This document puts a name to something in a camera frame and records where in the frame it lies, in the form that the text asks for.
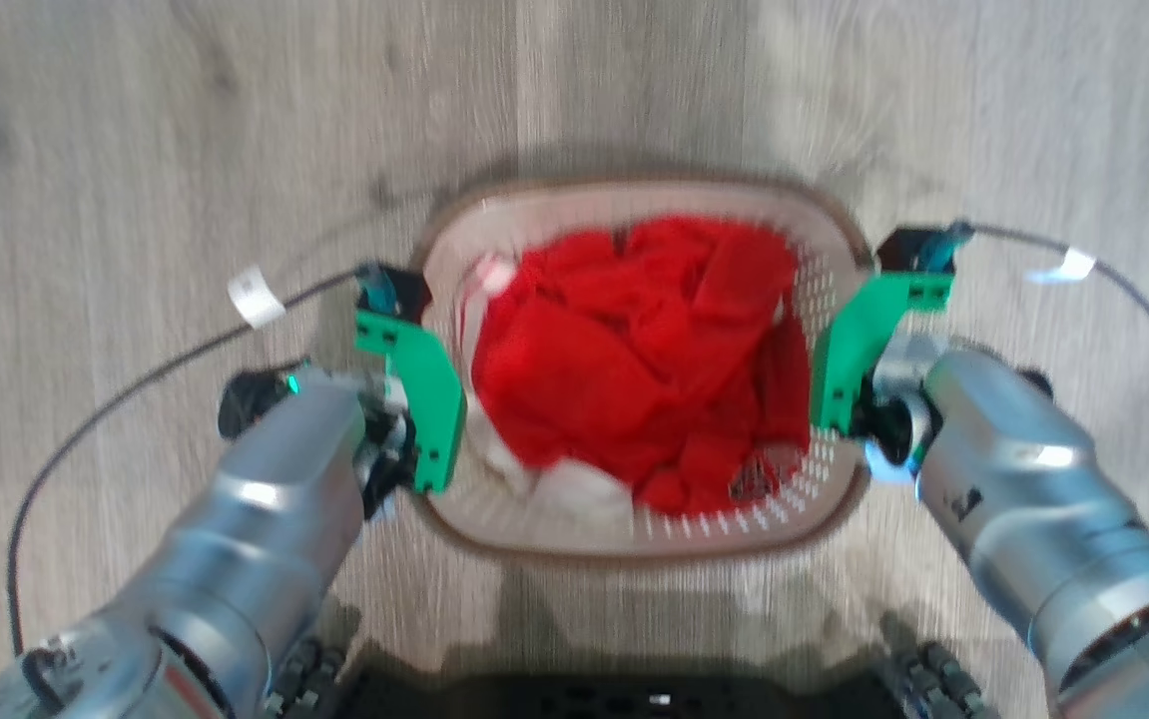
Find white garment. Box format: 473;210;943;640
452;254;637;522

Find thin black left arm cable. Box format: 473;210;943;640
5;268;367;660

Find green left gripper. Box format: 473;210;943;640
353;309;467;496

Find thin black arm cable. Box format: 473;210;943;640
5;268;367;660
963;222;1149;465

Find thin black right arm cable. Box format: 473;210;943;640
963;222;1149;465

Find dark patterned garment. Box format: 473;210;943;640
729;444;803;505

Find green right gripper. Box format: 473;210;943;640
810;271;956;436

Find beige plastic laundry basket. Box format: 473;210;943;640
408;178;877;562

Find white cable label tag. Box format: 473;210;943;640
1025;247;1098;287
227;265;287;331

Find red garment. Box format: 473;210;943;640
472;216;815;517

